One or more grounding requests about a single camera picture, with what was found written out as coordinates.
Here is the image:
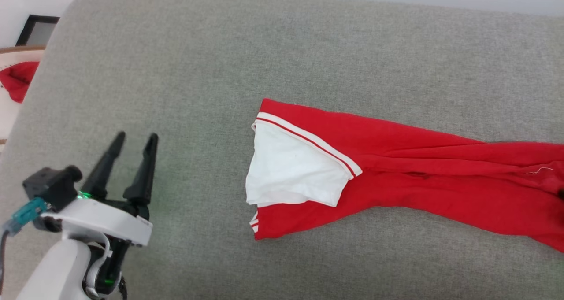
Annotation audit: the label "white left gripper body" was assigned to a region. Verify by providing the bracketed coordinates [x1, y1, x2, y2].
[41, 197, 154, 288]

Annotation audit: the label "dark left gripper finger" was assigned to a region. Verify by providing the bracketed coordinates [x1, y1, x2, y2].
[81, 131, 126, 200]
[123, 133, 159, 207]

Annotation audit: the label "red Bulls jersey shirt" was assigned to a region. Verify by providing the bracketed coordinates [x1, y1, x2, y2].
[245, 98, 564, 253]

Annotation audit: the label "grey fabric sofa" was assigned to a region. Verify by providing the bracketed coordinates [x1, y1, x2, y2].
[0, 0, 564, 300]

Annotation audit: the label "red cloth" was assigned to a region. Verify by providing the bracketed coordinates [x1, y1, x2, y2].
[0, 61, 41, 104]

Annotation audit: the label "left arm cable teal plug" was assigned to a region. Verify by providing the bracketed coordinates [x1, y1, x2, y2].
[0, 197, 48, 294]

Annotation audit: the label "black picture frame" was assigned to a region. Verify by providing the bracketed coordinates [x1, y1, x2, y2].
[15, 14, 60, 48]

